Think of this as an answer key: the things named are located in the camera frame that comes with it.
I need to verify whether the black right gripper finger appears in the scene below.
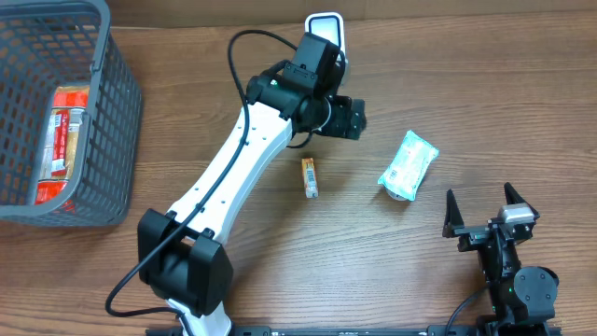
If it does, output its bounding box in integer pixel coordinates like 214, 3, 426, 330
442, 189, 465, 238
504, 182, 540, 219

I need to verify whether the small orange white box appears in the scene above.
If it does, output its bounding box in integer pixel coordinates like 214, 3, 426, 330
301, 158, 318, 199

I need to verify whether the teal wet wipes pack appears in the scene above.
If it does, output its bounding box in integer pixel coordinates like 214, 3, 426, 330
378, 130, 439, 202

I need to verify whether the orange noodle packet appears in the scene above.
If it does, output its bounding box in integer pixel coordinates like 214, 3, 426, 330
35, 86, 90, 204

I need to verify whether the green lid white jar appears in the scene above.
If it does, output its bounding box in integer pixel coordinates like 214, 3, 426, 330
386, 189, 408, 202

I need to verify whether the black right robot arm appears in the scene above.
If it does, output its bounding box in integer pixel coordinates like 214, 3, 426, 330
442, 183, 561, 335

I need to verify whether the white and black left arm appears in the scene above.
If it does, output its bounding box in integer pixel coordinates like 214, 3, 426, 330
137, 32, 367, 335

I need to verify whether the white barcode scanner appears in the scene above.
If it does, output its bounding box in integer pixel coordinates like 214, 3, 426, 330
304, 11, 350, 86

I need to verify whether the grey plastic mesh basket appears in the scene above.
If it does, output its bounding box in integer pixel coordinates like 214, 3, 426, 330
1, 0, 143, 227

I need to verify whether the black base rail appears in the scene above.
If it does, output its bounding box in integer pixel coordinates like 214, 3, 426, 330
145, 325, 563, 336

